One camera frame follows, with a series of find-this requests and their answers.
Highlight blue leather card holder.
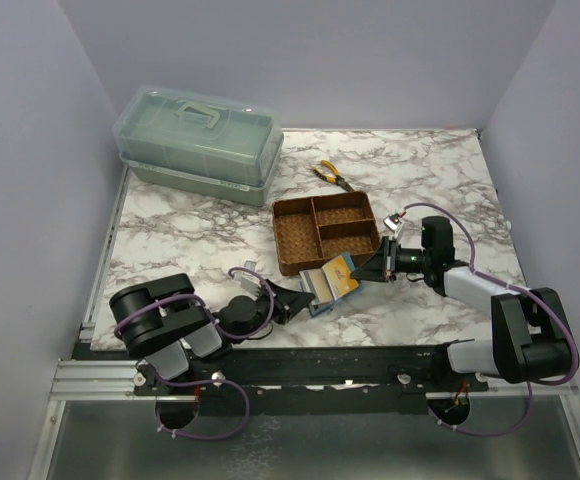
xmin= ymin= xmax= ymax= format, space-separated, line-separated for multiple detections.
xmin=300 ymin=264 xmax=361 ymax=317

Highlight gold credit card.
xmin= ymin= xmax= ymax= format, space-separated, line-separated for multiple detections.
xmin=321 ymin=252 xmax=360 ymax=300
xmin=305 ymin=269 xmax=333 ymax=305

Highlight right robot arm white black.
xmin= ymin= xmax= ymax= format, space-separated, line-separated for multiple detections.
xmin=351 ymin=215 xmax=576 ymax=384

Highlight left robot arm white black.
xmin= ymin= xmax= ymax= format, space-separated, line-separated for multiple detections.
xmin=109 ymin=267 xmax=315 ymax=380

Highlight brown woven divided basket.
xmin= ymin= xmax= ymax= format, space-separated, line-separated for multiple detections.
xmin=272 ymin=191 xmax=380 ymax=277

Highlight green plastic storage box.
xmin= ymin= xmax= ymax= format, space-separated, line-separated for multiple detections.
xmin=113 ymin=86 xmax=284 ymax=207

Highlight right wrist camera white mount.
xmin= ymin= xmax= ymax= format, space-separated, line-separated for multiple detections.
xmin=383 ymin=211 xmax=406 ymax=241

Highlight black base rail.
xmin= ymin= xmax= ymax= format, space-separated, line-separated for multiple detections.
xmin=134 ymin=345 xmax=488 ymax=415

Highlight yellow handled pliers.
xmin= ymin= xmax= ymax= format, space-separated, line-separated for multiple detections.
xmin=312 ymin=160 xmax=354 ymax=192

